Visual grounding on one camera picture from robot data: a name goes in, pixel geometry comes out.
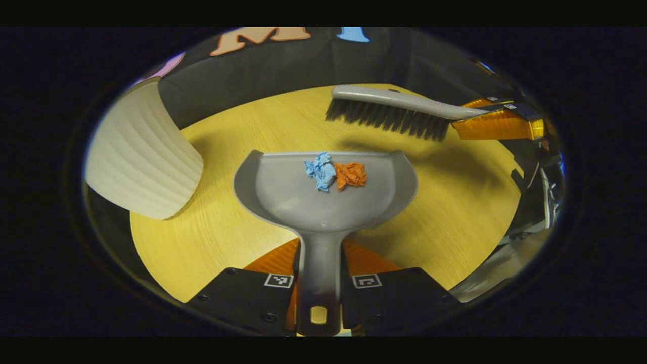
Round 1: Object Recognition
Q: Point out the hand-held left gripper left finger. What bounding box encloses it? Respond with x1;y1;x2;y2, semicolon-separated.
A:
183;238;301;336

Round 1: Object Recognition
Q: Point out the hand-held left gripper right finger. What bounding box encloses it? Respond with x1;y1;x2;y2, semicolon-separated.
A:
341;239;462;337

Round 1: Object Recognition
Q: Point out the small grey broom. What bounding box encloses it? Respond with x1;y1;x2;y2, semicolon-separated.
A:
325;84;491;143

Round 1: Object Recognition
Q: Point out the grey plastic dustpan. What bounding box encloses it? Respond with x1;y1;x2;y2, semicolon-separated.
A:
233;149;420;337

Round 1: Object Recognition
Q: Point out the orange paper scrap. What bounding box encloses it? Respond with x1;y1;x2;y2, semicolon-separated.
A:
333;161;368;191

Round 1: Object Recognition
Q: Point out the blue paper scrap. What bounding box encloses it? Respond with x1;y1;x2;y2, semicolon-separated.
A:
304;152;337;192

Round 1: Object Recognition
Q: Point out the white ribbed garbage bin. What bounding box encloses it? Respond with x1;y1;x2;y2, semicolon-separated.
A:
83;77;205;221

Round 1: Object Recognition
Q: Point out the wooden desktop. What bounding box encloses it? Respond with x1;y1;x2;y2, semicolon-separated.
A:
129;83;524;304

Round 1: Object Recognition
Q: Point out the metal stand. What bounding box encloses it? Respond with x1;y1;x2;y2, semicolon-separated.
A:
533;149;564;231

